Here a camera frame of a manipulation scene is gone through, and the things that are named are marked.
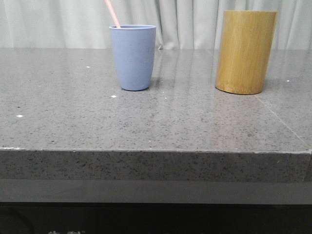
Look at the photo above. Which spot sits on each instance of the bamboo cylinder holder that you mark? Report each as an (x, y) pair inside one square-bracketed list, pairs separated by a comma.
[(245, 49)]

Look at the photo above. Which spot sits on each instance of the white pleated curtain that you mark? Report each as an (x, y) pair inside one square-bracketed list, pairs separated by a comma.
[(180, 24)]

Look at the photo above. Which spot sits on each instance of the blue plastic cup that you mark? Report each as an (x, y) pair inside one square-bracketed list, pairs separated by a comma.
[(134, 52)]

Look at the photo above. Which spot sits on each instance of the dark cabinet under counter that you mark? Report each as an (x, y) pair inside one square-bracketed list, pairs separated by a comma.
[(153, 207)]

